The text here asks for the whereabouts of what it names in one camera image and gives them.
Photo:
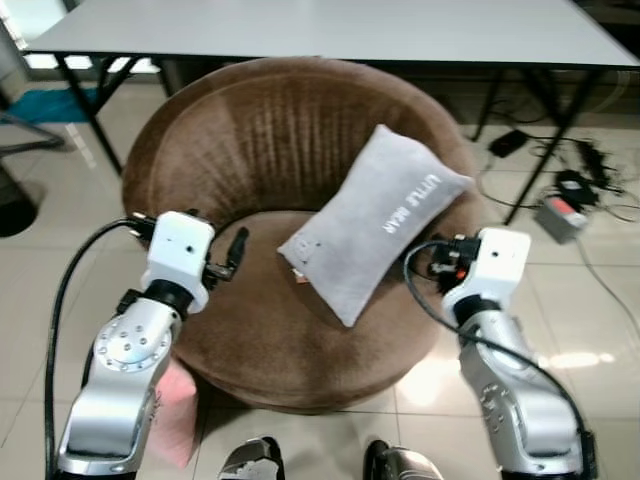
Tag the white table top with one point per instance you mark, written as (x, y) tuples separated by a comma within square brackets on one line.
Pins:
[(330, 28)]

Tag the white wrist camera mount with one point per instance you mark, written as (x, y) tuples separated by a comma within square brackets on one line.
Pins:
[(178, 250), (500, 265)]

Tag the flat black power adapter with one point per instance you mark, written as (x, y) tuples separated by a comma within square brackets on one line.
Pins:
[(507, 143)]

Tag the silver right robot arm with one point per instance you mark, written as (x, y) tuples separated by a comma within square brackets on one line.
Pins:
[(525, 410)]

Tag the black table leg frame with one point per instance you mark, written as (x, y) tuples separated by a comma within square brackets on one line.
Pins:
[(92, 115), (548, 140)]

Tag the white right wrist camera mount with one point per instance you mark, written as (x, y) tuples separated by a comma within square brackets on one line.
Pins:
[(500, 265)]

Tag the brown round plush sofa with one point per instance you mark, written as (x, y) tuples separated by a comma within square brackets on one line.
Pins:
[(260, 140)]

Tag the grey box with red label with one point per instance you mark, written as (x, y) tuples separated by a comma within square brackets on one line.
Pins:
[(560, 220)]

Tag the pink pillow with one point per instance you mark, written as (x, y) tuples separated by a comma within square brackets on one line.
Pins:
[(178, 415)]

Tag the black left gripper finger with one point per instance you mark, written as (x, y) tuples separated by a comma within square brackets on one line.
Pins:
[(240, 250)]

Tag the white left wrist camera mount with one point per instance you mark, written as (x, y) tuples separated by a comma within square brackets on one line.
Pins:
[(178, 250)]

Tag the grey pillow with white lettering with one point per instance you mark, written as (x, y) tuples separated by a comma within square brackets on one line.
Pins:
[(370, 225)]

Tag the teal floor mat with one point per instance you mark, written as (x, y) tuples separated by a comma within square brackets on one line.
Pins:
[(55, 104)]

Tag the dark chair base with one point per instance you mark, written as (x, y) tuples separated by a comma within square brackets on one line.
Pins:
[(15, 205)]

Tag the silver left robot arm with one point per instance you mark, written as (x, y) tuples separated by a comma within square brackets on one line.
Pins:
[(118, 390)]

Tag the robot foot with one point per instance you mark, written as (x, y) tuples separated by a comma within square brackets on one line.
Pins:
[(252, 460), (400, 463)]

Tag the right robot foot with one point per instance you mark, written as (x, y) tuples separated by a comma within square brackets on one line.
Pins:
[(400, 463)]

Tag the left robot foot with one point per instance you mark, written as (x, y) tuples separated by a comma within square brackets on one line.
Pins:
[(252, 460)]

